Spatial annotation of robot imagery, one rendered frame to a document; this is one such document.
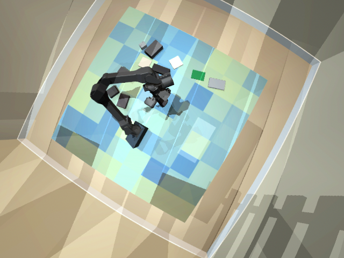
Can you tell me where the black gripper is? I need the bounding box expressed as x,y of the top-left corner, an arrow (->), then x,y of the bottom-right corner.
144,86 -> 161,108

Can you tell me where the flat green rectangular block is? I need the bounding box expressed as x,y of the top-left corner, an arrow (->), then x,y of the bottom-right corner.
191,69 -> 205,81

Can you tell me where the cream flat square block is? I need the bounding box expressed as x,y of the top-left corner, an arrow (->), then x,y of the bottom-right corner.
169,56 -> 183,69

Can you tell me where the white flat square tile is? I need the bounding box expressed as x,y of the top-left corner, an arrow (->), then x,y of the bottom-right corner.
138,57 -> 152,67

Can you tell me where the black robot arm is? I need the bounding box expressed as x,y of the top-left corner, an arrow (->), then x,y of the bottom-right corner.
90,66 -> 174,138

